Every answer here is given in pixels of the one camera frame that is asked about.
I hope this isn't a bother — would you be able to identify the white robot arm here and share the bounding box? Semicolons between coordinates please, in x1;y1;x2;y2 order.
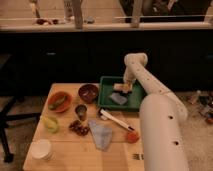
123;53;189;171

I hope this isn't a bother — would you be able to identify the grey sponge in tray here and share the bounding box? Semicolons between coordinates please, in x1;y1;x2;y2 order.
110;93;127;105

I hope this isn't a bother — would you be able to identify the green plastic tray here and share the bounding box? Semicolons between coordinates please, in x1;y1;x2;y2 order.
98;76;146;112

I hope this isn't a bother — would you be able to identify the dark red bowl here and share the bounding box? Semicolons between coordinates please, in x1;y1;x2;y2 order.
78;84;99;104

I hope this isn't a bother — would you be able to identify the red tomato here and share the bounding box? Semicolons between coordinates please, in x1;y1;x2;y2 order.
125;131;140;143

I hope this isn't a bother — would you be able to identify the small metal cup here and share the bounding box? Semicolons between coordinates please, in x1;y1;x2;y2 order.
75;105;87;121

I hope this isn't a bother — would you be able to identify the grey blue cloth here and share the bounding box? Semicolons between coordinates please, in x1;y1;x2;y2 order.
88;120;112;151

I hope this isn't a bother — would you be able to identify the dark cabinet counter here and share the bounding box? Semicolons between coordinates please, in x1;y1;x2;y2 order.
0;22;213;95

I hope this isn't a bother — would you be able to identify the dark red grape bunch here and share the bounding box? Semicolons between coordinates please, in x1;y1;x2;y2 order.
69;120;90;136

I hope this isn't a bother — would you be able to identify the orange bowl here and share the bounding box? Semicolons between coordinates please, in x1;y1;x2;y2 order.
48;91;72;113

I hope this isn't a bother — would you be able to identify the green pepper in bowl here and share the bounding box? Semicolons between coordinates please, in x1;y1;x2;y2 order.
48;96;66;110

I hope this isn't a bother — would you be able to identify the yellow green cup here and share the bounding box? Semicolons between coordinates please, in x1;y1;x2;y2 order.
43;117;59;133

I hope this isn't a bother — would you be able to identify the white paper cup stack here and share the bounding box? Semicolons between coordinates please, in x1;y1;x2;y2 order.
31;139;52;160

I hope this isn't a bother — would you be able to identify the black office chair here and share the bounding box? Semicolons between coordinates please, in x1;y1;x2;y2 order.
0;53;42;164

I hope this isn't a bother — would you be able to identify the white handled brush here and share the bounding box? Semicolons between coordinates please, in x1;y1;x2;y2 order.
99;109;135;131

